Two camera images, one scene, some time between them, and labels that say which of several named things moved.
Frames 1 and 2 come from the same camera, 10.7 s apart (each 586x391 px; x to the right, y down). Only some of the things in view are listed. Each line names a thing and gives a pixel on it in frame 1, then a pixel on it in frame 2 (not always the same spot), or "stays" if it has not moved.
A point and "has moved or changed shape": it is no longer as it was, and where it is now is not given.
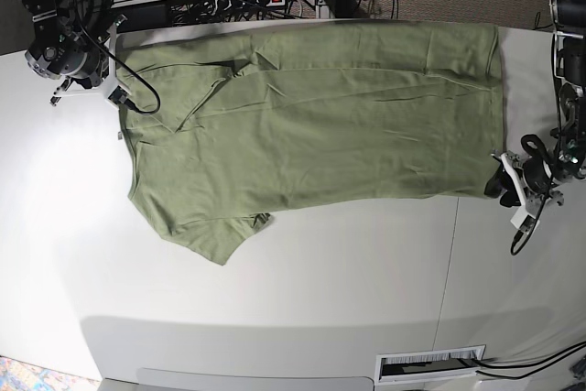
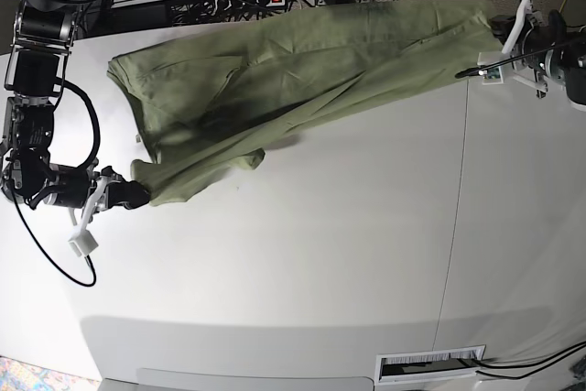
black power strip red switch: x=251 y=0 stays
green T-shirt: x=261 y=118 has moved or changed shape
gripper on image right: x=533 y=179 -> x=536 y=52
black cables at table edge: x=532 y=363 stays
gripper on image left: x=104 y=79 -> x=83 y=190
